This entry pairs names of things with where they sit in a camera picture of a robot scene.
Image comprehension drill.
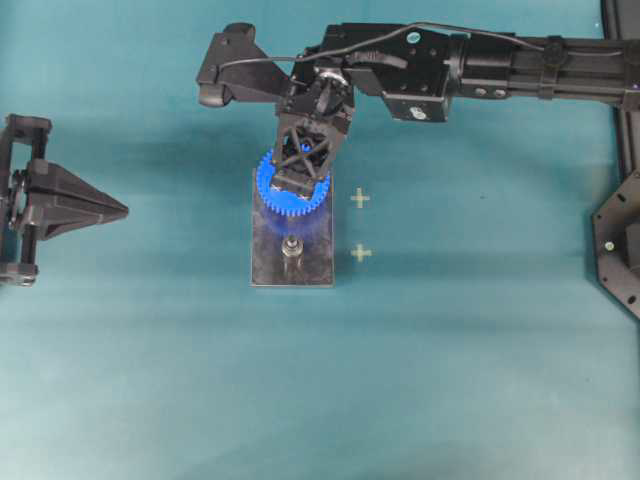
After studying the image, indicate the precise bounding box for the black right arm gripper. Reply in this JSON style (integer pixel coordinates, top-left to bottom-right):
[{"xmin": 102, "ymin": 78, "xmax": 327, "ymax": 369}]
[{"xmin": 272, "ymin": 59, "xmax": 355, "ymax": 193}]

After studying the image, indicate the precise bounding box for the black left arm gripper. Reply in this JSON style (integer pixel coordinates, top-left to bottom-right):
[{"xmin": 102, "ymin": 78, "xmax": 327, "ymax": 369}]
[{"xmin": 1, "ymin": 114, "xmax": 128, "ymax": 287}]

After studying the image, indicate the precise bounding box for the large blue plastic gear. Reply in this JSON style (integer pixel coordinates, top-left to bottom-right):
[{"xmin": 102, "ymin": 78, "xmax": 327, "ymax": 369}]
[{"xmin": 255, "ymin": 149, "xmax": 331, "ymax": 217}]

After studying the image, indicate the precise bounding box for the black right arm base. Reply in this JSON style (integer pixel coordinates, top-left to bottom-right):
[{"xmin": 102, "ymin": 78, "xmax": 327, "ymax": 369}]
[{"xmin": 592, "ymin": 169, "xmax": 639, "ymax": 318}]

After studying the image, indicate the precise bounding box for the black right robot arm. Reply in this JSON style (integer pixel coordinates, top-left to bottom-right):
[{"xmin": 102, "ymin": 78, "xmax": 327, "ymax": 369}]
[{"xmin": 269, "ymin": 23, "xmax": 639, "ymax": 199}]

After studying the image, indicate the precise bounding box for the lower metal shaft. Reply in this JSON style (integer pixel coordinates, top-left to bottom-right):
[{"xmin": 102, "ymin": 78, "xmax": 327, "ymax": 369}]
[{"xmin": 281, "ymin": 235, "xmax": 304, "ymax": 258}]

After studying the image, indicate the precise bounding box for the upper yellow tape cross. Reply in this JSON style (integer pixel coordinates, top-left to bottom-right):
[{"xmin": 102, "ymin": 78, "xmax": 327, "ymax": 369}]
[{"xmin": 350, "ymin": 187, "xmax": 371, "ymax": 209}]

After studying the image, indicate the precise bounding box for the yellow tape cross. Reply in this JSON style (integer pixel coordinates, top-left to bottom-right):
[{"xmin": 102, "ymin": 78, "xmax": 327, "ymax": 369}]
[
  {"xmin": 350, "ymin": 243, "xmax": 373, "ymax": 263},
  {"xmin": 350, "ymin": 187, "xmax": 371, "ymax": 209}
]

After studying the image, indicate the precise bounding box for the lower yellow tape cross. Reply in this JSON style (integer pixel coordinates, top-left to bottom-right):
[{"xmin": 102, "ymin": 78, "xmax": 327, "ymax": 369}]
[{"xmin": 350, "ymin": 243, "xmax": 373, "ymax": 263}]

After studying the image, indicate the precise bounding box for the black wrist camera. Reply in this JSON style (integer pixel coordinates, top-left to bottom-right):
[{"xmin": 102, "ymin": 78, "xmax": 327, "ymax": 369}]
[{"xmin": 196, "ymin": 22, "xmax": 289, "ymax": 108}]

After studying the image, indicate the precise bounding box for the grey metal base plate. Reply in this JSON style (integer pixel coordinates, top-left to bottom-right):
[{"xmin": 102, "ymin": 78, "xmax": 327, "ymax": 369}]
[{"xmin": 250, "ymin": 185, "xmax": 335, "ymax": 288}]

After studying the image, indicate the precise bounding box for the black camera cable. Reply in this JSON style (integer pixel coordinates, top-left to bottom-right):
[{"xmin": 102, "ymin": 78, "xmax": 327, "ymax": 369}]
[{"xmin": 212, "ymin": 20, "xmax": 626, "ymax": 84}]

